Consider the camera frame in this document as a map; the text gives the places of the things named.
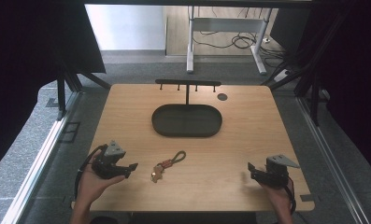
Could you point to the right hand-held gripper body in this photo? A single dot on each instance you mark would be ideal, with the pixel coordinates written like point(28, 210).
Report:
point(275, 175)

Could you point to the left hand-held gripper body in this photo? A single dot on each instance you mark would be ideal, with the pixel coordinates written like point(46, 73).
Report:
point(110, 166)

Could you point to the black key rack with tray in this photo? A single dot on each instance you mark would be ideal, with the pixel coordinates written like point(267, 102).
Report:
point(186, 121)

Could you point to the person's right hand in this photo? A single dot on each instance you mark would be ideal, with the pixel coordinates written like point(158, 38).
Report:
point(279, 199)

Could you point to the person's left hand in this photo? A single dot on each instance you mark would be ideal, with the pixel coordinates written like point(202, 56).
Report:
point(89, 183)

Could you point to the black round table grommet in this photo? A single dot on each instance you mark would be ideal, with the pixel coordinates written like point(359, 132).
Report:
point(222, 96)

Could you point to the black metal stand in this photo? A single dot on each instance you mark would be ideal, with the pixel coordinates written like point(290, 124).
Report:
point(314, 96)
point(61, 93)

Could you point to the white power strip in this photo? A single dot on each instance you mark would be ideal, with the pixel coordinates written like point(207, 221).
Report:
point(281, 75)

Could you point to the black curtain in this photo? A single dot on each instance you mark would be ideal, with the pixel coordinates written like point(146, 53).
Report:
point(24, 62)
point(354, 77)

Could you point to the aluminium frame rail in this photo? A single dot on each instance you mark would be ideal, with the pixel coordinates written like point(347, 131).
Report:
point(33, 168)
point(329, 161)

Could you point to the white metal desk frame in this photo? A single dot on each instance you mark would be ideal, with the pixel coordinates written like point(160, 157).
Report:
point(226, 24)

